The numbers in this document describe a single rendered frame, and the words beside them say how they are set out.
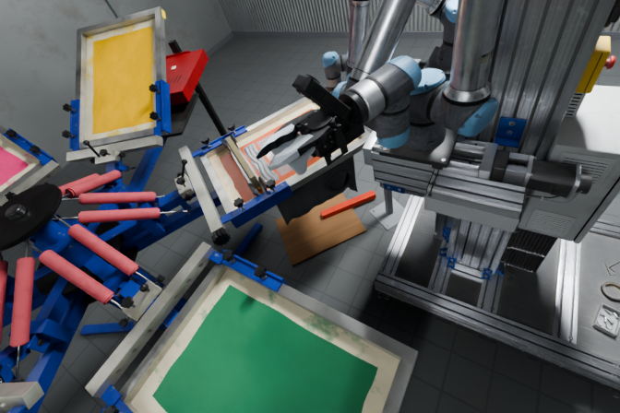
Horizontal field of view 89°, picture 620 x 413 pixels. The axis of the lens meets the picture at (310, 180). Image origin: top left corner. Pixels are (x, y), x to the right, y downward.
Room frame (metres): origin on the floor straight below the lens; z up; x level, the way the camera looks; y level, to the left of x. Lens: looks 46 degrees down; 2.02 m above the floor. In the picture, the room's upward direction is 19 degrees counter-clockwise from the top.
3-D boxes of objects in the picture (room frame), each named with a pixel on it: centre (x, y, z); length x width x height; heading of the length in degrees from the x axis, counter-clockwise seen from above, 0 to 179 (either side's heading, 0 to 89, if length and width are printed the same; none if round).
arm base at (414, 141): (0.76, -0.41, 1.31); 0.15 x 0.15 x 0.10
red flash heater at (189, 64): (2.40, 0.75, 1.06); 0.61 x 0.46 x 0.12; 165
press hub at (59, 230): (1.02, 1.11, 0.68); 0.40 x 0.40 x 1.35
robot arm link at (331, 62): (1.38, -0.28, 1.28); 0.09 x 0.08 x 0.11; 75
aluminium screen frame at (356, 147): (1.30, 0.09, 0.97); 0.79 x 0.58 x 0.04; 105
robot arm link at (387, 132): (0.55, -0.21, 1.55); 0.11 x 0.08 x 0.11; 23
